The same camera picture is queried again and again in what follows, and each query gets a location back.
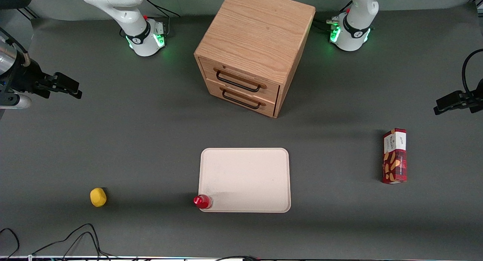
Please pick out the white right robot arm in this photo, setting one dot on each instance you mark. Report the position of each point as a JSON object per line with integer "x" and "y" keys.
{"x": 128, "y": 12}

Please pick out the yellow lemon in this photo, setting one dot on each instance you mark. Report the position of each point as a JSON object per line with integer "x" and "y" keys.
{"x": 98, "y": 197}

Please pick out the red capped bottle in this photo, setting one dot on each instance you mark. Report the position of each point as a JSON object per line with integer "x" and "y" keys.
{"x": 202, "y": 201}

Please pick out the red snack box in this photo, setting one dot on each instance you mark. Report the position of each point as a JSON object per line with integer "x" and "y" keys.
{"x": 395, "y": 157}

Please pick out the wooden drawer cabinet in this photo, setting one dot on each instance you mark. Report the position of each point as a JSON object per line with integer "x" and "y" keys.
{"x": 256, "y": 31}

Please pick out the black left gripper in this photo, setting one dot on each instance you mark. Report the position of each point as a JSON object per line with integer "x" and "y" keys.
{"x": 476, "y": 101}

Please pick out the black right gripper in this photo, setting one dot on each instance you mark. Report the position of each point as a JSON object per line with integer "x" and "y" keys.
{"x": 25, "y": 79}

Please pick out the cream plastic tray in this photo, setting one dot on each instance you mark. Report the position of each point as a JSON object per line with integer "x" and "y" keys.
{"x": 245, "y": 180}

